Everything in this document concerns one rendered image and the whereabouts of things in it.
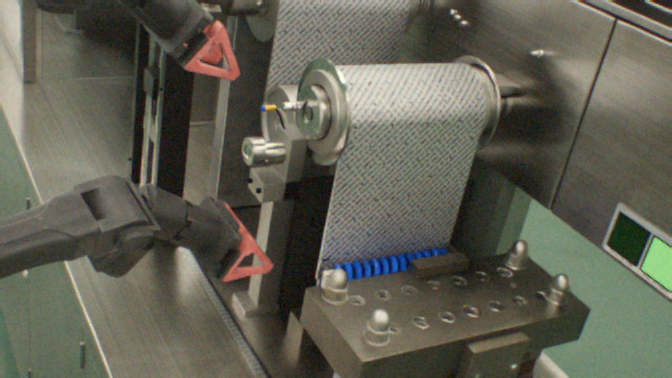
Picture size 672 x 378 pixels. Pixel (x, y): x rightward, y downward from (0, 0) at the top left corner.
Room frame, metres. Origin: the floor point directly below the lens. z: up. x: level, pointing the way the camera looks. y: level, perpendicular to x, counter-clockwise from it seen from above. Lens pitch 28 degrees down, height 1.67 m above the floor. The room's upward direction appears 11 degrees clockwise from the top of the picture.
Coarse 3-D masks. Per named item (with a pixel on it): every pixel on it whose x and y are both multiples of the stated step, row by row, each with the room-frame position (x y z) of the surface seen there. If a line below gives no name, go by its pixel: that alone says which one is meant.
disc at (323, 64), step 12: (324, 60) 1.03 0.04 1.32; (336, 72) 1.00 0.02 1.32; (300, 84) 1.08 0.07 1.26; (336, 84) 1.00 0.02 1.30; (348, 96) 0.97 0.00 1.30; (348, 108) 0.97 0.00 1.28; (348, 120) 0.96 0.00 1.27; (348, 132) 0.96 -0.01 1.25; (336, 144) 0.97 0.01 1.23; (312, 156) 1.02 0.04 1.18; (324, 156) 0.99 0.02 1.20; (336, 156) 0.97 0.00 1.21
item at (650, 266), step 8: (656, 240) 0.92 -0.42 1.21; (656, 248) 0.91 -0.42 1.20; (664, 248) 0.90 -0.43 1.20; (648, 256) 0.92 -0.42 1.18; (656, 256) 0.91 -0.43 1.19; (664, 256) 0.90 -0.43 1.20; (648, 264) 0.91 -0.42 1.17; (656, 264) 0.90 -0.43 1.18; (664, 264) 0.90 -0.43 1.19; (648, 272) 0.91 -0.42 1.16; (656, 272) 0.90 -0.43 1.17; (664, 272) 0.89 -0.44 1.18; (656, 280) 0.90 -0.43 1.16; (664, 280) 0.89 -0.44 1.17
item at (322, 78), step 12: (312, 72) 1.04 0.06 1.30; (324, 72) 1.02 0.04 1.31; (312, 84) 1.04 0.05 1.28; (324, 84) 1.01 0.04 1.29; (336, 96) 0.98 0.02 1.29; (336, 108) 0.98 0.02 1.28; (336, 120) 0.97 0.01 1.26; (336, 132) 0.97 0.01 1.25; (312, 144) 1.02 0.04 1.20; (324, 144) 0.99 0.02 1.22
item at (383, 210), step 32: (448, 160) 1.07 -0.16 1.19; (352, 192) 0.99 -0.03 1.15; (384, 192) 1.02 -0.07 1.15; (416, 192) 1.05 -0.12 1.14; (448, 192) 1.08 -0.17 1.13; (352, 224) 0.99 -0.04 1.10; (384, 224) 1.03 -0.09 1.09; (416, 224) 1.06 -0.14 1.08; (448, 224) 1.09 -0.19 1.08; (320, 256) 0.97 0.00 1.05; (352, 256) 1.00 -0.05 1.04; (384, 256) 1.03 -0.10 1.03
